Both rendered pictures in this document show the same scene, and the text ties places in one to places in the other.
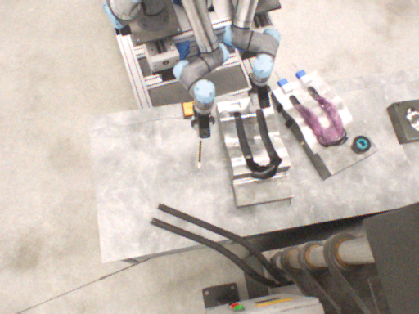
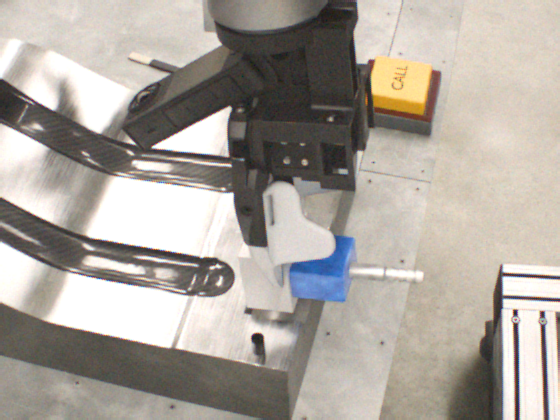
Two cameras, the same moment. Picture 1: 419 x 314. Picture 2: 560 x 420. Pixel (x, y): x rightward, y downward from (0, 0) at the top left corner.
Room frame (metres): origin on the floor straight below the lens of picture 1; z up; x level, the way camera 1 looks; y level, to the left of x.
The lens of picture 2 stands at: (1.11, -0.56, 1.53)
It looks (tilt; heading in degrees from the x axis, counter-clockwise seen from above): 51 degrees down; 125
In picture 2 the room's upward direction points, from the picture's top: 2 degrees counter-clockwise
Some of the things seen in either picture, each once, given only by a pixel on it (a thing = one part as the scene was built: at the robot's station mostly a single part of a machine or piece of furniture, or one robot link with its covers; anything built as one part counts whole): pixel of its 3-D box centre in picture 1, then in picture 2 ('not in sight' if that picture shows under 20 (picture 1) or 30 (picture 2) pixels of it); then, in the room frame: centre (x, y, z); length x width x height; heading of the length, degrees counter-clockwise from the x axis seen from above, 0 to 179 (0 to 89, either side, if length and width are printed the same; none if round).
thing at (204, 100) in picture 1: (204, 94); not in sight; (0.66, 0.05, 1.25); 0.09 x 0.08 x 0.11; 48
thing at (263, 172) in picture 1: (257, 141); (52, 175); (0.63, -0.22, 0.92); 0.35 x 0.16 x 0.09; 19
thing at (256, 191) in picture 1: (254, 149); (52, 200); (0.61, -0.22, 0.87); 0.50 x 0.26 x 0.14; 19
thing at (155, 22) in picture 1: (151, 11); not in sight; (1.11, 0.35, 1.09); 0.15 x 0.15 x 0.10
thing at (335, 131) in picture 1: (322, 118); not in sight; (0.81, -0.52, 0.90); 0.26 x 0.18 x 0.08; 37
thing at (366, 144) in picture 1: (360, 145); not in sight; (0.69, -0.69, 0.93); 0.08 x 0.08 x 0.04
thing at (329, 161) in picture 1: (321, 121); not in sight; (0.81, -0.52, 0.86); 0.50 x 0.26 x 0.11; 37
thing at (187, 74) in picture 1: (191, 74); not in sight; (0.73, 0.11, 1.25); 0.11 x 0.11 x 0.08; 48
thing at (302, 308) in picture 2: not in sight; (281, 304); (0.84, -0.20, 0.87); 0.05 x 0.05 x 0.04; 19
